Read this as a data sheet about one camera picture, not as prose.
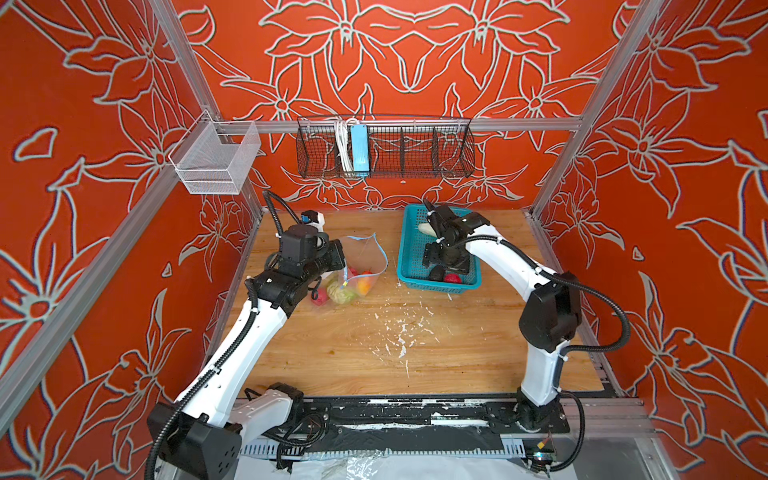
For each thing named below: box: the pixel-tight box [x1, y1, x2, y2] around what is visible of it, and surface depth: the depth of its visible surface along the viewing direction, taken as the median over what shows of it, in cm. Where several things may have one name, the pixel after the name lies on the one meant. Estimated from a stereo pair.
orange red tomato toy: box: [357, 276, 373, 296], surface depth 90 cm
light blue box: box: [351, 124, 370, 177], surface depth 91 cm
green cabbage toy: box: [327, 283, 355, 305], surface depth 90 cm
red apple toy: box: [311, 287, 328, 306], surface depth 91 cm
